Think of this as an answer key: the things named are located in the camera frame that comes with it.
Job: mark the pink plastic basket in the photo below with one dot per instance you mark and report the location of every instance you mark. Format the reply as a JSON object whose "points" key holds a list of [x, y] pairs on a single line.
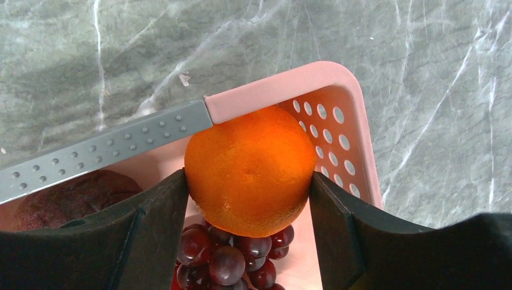
{"points": [[324, 97]]}

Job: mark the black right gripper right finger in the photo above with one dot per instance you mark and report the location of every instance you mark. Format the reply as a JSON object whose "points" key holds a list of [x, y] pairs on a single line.
{"points": [[362, 247]]}

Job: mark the dark red grape bunch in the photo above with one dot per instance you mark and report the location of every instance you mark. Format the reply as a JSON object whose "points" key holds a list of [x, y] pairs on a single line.
{"points": [[210, 258]]}

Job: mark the dark red round fruit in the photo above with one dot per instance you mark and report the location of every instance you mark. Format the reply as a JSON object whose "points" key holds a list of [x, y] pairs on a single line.
{"points": [[73, 199]]}

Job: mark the orange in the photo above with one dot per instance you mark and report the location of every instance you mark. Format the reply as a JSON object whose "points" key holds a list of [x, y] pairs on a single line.
{"points": [[250, 176]]}

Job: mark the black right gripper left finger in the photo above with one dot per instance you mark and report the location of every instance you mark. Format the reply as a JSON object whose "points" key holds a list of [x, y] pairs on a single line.
{"points": [[130, 245]]}

